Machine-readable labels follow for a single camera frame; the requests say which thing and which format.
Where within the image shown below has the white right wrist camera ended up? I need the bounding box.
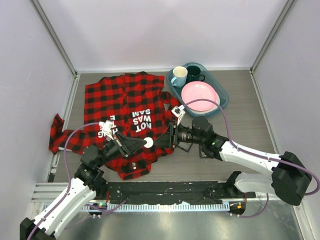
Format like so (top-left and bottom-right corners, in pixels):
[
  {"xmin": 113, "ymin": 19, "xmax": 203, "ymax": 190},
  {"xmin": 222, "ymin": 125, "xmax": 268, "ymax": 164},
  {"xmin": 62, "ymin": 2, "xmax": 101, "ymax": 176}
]
[{"xmin": 171, "ymin": 105, "xmax": 186, "ymax": 126}]

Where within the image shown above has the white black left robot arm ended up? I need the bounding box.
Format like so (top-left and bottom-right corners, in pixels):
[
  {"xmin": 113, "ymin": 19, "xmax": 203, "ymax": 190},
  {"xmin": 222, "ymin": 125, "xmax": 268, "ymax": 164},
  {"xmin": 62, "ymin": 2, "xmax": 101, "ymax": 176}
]
[{"xmin": 19, "ymin": 133, "xmax": 154, "ymax": 240}]

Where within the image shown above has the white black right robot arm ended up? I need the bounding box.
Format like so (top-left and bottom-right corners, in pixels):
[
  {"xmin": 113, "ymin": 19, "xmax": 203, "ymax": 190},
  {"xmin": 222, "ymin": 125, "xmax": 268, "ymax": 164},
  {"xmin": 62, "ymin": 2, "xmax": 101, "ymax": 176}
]
[{"xmin": 153, "ymin": 116, "xmax": 312, "ymax": 206}]

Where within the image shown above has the red black plaid shirt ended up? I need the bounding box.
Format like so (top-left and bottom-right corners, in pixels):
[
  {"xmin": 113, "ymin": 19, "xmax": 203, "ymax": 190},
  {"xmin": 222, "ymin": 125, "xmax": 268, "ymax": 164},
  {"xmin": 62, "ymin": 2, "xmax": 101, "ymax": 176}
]
[{"xmin": 47, "ymin": 71, "xmax": 182, "ymax": 181}]

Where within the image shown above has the black open box left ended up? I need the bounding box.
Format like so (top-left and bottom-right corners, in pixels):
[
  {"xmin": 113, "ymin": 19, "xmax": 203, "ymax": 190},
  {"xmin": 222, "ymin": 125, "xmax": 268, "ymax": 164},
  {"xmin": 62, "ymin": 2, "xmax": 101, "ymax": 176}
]
[{"xmin": 177, "ymin": 142, "xmax": 193, "ymax": 153}]

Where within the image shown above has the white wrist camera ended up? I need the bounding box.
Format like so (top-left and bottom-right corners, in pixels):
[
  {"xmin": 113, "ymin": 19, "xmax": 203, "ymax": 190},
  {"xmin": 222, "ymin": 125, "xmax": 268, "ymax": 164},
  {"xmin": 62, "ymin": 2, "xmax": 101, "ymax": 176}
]
[
  {"xmin": 171, "ymin": 105, "xmax": 186, "ymax": 126},
  {"xmin": 97, "ymin": 120, "xmax": 118, "ymax": 141}
]

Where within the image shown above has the white plate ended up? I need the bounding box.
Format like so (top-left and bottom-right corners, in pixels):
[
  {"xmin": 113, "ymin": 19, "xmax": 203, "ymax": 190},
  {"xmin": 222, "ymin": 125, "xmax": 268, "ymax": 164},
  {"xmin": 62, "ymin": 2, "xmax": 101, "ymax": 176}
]
[{"xmin": 187, "ymin": 93, "xmax": 221, "ymax": 116}]

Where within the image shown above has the pink plate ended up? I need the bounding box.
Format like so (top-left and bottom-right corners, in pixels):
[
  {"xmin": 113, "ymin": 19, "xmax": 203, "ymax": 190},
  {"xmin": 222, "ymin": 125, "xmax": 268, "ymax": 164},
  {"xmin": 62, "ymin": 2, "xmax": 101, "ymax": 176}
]
[{"xmin": 181, "ymin": 81, "xmax": 220, "ymax": 112}]

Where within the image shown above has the white slotted cable duct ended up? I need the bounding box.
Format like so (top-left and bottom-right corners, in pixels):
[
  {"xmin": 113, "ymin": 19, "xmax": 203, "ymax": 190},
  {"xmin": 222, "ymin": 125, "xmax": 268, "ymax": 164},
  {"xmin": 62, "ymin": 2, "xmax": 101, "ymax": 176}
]
[{"xmin": 86, "ymin": 202, "xmax": 230, "ymax": 213}]

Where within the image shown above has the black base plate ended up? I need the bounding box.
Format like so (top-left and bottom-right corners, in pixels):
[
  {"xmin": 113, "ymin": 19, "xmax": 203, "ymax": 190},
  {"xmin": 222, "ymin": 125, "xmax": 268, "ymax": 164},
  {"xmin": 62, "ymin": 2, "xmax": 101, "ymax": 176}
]
[{"xmin": 105, "ymin": 181, "xmax": 256, "ymax": 205}]

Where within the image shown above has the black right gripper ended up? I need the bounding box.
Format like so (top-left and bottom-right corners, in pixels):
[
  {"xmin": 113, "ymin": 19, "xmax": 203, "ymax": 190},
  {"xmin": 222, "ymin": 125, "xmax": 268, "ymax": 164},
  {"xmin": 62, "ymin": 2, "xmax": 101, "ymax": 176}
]
[{"xmin": 153, "ymin": 120, "xmax": 205, "ymax": 149}]

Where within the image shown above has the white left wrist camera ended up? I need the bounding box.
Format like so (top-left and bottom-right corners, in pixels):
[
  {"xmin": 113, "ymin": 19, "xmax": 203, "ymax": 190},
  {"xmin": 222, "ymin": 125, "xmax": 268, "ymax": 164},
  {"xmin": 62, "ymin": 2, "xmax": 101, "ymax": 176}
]
[{"xmin": 97, "ymin": 120, "xmax": 118, "ymax": 141}]

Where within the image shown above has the black open box right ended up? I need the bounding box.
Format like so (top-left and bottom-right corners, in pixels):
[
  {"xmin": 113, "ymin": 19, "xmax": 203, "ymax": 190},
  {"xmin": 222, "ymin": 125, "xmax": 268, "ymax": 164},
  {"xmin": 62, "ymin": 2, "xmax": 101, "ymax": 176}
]
[{"xmin": 198, "ymin": 145, "xmax": 214, "ymax": 159}]

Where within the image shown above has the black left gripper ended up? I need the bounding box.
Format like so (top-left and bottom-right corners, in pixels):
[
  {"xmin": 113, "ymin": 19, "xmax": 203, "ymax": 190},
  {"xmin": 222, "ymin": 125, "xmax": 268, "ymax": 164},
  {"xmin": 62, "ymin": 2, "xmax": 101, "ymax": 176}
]
[{"xmin": 96, "ymin": 131, "xmax": 147, "ymax": 168}]

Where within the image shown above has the light blue mug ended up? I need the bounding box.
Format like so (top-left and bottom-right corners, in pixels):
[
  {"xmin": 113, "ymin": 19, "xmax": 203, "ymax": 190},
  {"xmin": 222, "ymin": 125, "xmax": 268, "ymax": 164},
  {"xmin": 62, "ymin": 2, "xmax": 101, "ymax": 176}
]
[{"xmin": 170, "ymin": 66, "xmax": 188, "ymax": 88}]

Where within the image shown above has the teal plastic tray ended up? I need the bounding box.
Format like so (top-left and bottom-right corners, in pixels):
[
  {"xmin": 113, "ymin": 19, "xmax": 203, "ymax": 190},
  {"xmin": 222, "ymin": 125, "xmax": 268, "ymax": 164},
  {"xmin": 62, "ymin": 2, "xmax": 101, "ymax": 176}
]
[{"xmin": 165, "ymin": 62, "xmax": 229, "ymax": 118}]

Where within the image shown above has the blue round brooch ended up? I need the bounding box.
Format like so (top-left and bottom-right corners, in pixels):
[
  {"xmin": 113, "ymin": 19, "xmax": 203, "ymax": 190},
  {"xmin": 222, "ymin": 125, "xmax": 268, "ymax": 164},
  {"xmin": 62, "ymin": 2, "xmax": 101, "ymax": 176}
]
[{"xmin": 143, "ymin": 137, "xmax": 154, "ymax": 149}]

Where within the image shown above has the dark green mug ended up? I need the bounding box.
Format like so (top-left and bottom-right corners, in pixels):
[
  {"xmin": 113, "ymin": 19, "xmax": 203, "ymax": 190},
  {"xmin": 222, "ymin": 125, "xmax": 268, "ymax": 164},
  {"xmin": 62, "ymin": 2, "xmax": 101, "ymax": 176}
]
[{"xmin": 186, "ymin": 65, "xmax": 206, "ymax": 83}]

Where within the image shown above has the black open box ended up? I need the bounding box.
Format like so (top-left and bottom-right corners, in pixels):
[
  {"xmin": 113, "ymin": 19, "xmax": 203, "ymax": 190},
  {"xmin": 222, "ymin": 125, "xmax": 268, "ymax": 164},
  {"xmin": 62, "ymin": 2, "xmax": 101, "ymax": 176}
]
[
  {"xmin": 198, "ymin": 145, "xmax": 214, "ymax": 159},
  {"xmin": 177, "ymin": 142, "xmax": 193, "ymax": 153}
]

